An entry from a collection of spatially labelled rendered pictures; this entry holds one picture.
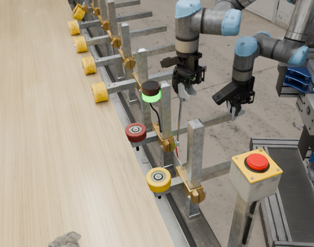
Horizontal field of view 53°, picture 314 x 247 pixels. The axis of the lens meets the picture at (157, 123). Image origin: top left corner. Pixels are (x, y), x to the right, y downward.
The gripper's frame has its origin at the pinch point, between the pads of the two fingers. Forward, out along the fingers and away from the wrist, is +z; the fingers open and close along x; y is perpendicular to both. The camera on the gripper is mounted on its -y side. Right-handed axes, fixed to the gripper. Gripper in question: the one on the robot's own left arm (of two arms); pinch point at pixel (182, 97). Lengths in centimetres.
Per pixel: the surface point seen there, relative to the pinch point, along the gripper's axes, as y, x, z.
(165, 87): 1.6, -9.4, -9.3
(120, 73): -69, 17, 26
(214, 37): -169, 217, 100
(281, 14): -134, 302, 84
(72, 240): 18, -57, 10
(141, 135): -3.5, -17.5, 10.5
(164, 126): 1.2, -10.1, 7.3
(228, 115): 7.5, 19.4, 14.8
